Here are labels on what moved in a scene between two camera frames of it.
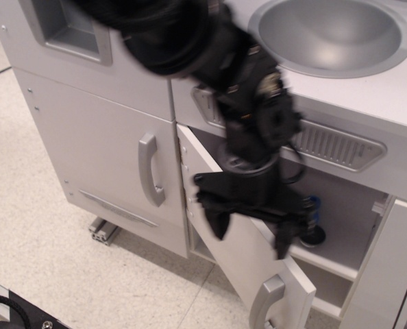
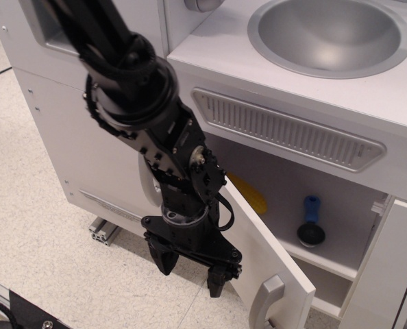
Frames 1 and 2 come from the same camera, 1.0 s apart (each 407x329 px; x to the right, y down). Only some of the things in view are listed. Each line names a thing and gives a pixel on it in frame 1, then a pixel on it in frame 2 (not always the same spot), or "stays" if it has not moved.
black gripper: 263,190 -> 194,216
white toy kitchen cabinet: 127,142 stays
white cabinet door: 247,253 stays
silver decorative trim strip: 118,210 stays
